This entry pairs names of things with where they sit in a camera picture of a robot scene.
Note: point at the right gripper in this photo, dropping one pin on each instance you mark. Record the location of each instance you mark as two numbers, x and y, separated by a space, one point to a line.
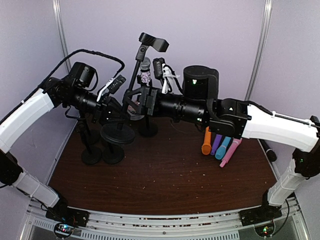
145 97

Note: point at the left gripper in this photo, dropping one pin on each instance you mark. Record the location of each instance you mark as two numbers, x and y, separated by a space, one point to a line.
103 111

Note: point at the purple microphone's black stand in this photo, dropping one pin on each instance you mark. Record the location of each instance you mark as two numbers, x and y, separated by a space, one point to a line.
85 132

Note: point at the pink microphone's black stand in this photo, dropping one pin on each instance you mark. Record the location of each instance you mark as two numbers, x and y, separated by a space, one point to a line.
117 133

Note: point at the silver rhinestone microphone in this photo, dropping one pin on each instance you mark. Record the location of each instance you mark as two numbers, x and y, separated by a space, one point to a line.
145 73

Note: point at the rhinestone microphone's black stand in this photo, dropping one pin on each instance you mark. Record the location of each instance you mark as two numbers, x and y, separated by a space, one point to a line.
149 129

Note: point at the orange microphone's black stand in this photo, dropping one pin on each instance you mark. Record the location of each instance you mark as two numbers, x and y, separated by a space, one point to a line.
113 154

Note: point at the orange microphone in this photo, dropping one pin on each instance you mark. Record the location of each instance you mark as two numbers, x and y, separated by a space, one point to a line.
206 146

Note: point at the purple microphone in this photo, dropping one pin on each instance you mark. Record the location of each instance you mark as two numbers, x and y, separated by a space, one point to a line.
216 144

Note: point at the blue microphone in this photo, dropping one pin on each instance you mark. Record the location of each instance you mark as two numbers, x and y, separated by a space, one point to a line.
221 151

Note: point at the pink microphone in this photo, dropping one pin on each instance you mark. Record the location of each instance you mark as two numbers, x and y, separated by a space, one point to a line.
231 150

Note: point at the black microphone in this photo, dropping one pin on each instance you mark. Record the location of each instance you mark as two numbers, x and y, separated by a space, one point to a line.
269 153

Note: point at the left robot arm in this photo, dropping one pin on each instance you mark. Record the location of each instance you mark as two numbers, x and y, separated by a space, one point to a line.
69 91

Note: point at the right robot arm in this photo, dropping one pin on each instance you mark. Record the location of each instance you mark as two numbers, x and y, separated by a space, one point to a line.
198 103

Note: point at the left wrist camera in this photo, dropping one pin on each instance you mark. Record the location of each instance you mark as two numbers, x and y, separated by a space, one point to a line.
110 87

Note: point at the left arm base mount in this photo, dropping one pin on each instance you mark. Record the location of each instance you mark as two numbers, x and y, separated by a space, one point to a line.
65 226

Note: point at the front aluminium rail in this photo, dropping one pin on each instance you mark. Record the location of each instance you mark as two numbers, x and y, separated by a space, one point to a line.
223 225

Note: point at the left aluminium frame post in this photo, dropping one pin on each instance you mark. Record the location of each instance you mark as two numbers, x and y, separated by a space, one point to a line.
60 27

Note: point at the aluminium frame post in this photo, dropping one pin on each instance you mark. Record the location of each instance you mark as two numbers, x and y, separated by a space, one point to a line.
263 35
60 27

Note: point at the right aluminium frame post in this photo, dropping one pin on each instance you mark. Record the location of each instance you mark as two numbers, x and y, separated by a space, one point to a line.
263 35

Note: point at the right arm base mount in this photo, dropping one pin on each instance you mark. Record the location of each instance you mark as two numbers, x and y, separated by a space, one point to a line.
262 218

